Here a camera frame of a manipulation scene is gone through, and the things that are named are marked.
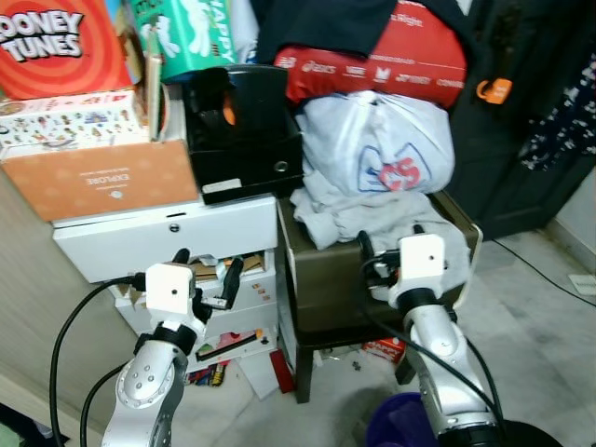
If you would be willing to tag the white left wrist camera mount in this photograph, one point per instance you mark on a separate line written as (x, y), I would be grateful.
(169, 291)

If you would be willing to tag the orange Explore cardboard box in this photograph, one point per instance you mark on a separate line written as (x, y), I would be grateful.
(102, 182)

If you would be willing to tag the green Happy print bag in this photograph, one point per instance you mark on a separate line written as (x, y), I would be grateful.
(186, 47)

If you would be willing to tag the dark wardrobe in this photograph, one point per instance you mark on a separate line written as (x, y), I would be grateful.
(503, 158)

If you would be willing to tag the red packet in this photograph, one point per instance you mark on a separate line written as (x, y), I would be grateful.
(384, 350)

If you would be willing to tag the orange Looney Tunes box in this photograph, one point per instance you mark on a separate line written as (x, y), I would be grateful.
(56, 70)

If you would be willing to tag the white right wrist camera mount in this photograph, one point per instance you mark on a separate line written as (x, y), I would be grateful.
(419, 261)

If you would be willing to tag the grey crumpled cloth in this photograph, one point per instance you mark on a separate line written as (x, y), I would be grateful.
(345, 219)

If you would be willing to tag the white drawer unit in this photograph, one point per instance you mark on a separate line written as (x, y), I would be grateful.
(158, 233)

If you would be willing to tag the black box-shaped appliance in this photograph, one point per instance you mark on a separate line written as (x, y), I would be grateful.
(242, 158)

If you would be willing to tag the white box with cartoon figures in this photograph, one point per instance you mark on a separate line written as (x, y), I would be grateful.
(74, 121)

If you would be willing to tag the red sports brand bag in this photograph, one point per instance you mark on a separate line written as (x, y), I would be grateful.
(410, 56)

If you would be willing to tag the small paper slip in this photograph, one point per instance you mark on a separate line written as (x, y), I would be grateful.
(582, 286)

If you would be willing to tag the orange hanging tag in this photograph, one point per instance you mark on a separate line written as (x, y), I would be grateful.
(498, 90)

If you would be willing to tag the white blank paper sheet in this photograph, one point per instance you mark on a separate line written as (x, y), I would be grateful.
(256, 372)

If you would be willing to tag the white knotted plastic bag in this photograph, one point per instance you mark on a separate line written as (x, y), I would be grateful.
(372, 140)

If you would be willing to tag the purple bin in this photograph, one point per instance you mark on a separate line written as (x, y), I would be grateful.
(396, 424)

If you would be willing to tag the brown side table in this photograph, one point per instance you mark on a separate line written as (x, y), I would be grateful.
(321, 289)

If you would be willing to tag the dark floral garment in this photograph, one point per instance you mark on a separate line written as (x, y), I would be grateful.
(568, 121)

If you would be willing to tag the dark navy jacket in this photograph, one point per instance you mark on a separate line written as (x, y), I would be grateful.
(326, 23)

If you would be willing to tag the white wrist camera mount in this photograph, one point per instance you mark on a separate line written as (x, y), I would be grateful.
(169, 291)
(419, 261)

